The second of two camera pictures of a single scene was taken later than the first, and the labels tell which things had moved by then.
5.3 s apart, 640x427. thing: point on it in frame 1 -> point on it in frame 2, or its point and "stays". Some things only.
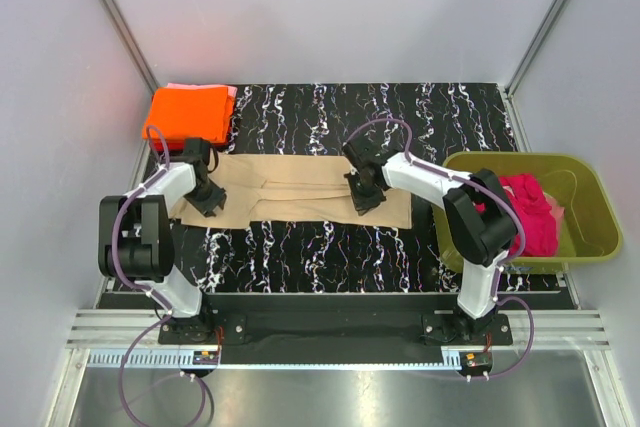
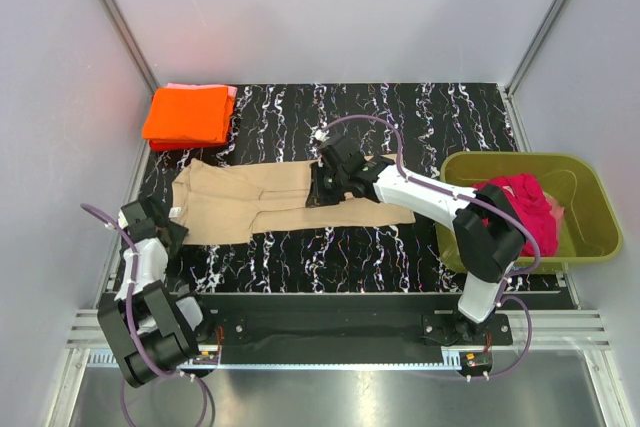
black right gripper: [368, 196] -> [320, 186]
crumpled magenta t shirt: [526, 195] stays
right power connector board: [475, 360] stays
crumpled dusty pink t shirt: [556, 211] stays
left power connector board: [202, 357] stays
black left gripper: [206, 198] -> [170, 229]
